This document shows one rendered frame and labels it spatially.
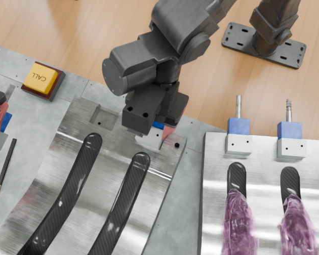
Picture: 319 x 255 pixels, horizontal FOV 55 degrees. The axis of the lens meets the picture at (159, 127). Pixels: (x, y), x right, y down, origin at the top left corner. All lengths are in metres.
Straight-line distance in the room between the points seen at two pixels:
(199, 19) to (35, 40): 0.57
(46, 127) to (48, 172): 0.15
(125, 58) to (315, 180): 0.47
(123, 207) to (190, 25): 0.38
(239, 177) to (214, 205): 0.08
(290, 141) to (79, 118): 0.44
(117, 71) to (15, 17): 0.57
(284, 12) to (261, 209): 0.38
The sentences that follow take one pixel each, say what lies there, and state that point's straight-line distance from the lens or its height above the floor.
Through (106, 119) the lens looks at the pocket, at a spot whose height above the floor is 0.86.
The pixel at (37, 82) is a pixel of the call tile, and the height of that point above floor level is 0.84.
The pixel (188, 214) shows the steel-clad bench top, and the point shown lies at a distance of 0.71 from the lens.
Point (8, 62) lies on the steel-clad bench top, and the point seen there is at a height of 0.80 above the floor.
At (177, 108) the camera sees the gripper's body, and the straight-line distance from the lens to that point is 0.54.
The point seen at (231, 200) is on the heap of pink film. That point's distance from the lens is 0.64.
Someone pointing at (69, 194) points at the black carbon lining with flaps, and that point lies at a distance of 0.67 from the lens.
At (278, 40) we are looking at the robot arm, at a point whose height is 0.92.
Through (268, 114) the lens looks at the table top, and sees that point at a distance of 0.78.
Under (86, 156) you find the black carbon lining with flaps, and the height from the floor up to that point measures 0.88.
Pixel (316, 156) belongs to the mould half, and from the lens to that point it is 0.73.
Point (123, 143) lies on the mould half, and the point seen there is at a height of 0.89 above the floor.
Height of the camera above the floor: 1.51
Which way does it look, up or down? 75 degrees down
